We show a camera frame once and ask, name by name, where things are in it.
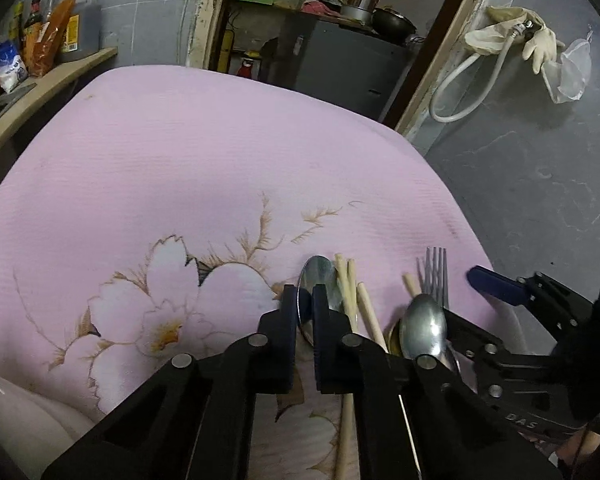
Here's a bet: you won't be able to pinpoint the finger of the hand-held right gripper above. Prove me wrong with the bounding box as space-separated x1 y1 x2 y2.
467 266 597 322
442 309 556 413

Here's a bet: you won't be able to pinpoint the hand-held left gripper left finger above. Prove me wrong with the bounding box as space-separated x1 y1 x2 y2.
42 284 301 480

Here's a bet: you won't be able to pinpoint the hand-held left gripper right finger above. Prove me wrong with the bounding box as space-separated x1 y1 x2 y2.
312 284 563 480

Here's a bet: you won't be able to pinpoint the silver fork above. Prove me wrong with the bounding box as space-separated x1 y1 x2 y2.
417 246 449 311

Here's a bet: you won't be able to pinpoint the oval silver spoon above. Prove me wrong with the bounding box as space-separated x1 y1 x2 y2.
399 292 462 376

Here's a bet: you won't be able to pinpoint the round silver spoon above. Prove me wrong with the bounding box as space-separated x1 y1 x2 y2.
297 255 343 346

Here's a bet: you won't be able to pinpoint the white cup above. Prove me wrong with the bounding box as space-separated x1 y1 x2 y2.
0 366 98 466

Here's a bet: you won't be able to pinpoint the person's right hand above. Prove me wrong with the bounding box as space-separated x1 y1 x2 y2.
547 425 600 480

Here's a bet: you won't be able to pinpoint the pink floral tablecloth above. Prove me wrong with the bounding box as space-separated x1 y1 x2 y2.
0 65 496 480

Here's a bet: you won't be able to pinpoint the clear plastic bag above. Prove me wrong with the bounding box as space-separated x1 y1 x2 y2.
540 27 594 106

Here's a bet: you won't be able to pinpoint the cream rubber gloves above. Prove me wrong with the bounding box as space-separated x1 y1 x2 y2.
464 5 566 74

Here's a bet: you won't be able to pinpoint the grey cabinet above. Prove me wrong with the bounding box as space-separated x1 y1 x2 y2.
275 12 421 123

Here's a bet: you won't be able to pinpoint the red canister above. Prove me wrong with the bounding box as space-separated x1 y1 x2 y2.
237 52 262 81

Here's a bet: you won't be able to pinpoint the dark wok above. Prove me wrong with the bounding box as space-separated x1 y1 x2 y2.
372 7 419 41

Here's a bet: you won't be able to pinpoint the yellow cylinder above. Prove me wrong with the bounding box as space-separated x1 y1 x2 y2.
219 30 234 74

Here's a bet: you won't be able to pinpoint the metal pot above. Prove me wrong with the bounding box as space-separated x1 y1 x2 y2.
339 4 374 26

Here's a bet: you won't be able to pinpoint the red cloth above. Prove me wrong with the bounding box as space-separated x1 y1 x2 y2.
300 0 342 17

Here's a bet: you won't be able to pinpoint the wooden counter ledge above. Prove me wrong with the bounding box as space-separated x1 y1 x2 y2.
0 47 119 177

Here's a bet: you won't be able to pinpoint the large dark sauce jug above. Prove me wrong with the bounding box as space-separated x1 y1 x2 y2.
60 0 103 64

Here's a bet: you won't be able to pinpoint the orange spice packet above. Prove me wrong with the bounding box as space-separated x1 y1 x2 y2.
32 0 78 78

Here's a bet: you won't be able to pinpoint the white and blue bag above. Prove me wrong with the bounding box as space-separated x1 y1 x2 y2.
0 40 30 93

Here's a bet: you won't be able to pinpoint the red label sauce bottle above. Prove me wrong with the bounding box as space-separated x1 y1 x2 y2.
24 0 45 37

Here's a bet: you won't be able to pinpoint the yellow label sauce bottle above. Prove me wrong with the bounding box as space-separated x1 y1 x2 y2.
10 2 27 45

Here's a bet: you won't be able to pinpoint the white hose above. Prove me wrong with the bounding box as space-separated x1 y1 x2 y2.
429 30 522 124

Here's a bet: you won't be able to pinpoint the wooden door frame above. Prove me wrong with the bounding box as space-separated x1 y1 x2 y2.
187 0 496 143

